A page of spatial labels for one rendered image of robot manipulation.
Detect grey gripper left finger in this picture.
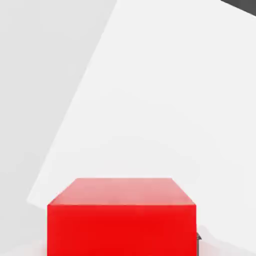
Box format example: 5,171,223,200
13,240,48,256

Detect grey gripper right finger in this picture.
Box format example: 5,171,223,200
196,225,247,256

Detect small red cube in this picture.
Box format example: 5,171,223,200
47,177,197,256

